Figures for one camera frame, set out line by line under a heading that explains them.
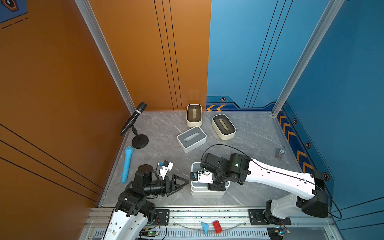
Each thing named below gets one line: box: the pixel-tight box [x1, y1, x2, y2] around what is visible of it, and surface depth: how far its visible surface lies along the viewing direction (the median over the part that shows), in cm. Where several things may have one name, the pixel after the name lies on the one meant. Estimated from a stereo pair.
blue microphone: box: [121, 146, 134, 184], surface depth 94 cm
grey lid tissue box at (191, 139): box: [176, 126, 207, 154], surface depth 101 cm
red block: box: [212, 220, 223, 234], surface depth 71 cm
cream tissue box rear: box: [186, 104, 203, 128], surface depth 114 cm
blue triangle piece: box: [201, 222, 209, 235], surface depth 72 cm
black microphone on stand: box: [119, 101, 149, 149], surface depth 90 cm
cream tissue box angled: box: [212, 113, 237, 141], surface depth 105 cm
